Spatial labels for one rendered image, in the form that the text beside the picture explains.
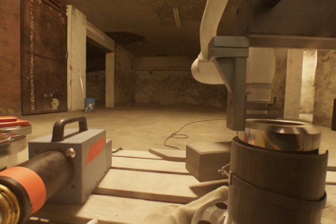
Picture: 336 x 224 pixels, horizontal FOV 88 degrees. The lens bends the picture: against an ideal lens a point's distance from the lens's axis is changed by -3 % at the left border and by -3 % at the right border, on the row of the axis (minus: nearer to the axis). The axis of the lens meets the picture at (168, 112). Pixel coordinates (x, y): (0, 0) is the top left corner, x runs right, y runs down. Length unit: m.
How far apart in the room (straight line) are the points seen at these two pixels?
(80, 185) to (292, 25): 0.53
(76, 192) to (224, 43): 0.49
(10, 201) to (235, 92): 0.37
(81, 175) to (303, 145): 0.47
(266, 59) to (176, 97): 10.21
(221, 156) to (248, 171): 0.26
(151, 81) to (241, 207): 10.84
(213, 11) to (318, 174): 0.48
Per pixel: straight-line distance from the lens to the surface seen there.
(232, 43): 0.21
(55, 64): 5.48
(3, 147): 0.85
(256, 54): 0.63
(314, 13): 0.25
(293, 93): 5.76
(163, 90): 10.88
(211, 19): 0.62
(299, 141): 0.29
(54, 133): 0.54
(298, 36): 0.24
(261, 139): 0.28
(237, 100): 0.21
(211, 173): 0.55
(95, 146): 0.60
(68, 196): 0.57
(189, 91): 10.73
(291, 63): 5.80
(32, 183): 0.41
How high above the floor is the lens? 0.42
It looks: 4 degrees down
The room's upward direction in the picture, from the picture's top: 1 degrees clockwise
